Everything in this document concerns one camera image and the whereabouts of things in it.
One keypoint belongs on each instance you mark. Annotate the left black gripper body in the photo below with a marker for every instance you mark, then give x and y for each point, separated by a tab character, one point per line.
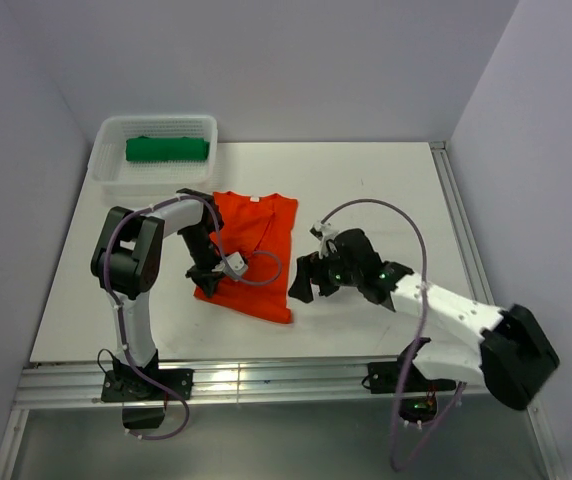
203	251

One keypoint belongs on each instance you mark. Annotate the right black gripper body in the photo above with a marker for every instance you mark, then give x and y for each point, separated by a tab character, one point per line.
334	273

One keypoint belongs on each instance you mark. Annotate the orange polo t shirt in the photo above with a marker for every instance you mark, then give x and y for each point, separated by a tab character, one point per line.
260	229

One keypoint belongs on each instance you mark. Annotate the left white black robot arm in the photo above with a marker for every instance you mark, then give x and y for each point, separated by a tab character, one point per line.
127	260

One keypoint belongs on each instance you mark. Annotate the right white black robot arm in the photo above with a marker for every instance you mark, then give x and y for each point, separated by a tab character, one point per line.
504	349

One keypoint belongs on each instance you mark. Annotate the rolled green t shirt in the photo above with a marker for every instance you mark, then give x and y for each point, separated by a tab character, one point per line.
150	149

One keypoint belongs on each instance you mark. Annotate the white perforated plastic basket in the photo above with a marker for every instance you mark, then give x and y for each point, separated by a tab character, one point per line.
109	168

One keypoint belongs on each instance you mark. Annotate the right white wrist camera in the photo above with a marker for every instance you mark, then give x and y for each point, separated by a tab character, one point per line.
326	235

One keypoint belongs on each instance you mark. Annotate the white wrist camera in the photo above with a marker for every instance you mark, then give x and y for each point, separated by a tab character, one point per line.
234	266
326	235

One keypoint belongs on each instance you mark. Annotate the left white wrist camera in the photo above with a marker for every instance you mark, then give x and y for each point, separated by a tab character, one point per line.
234	266

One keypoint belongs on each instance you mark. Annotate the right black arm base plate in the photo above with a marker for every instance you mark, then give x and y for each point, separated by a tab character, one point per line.
382	378

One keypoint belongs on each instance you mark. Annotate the right side aluminium rail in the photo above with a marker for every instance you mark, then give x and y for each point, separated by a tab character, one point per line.
469	253

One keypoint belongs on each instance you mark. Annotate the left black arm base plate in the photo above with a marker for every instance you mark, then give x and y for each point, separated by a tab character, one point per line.
129	387

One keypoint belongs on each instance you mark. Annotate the front aluminium rail frame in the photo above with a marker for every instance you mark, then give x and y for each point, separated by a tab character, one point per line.
276	419

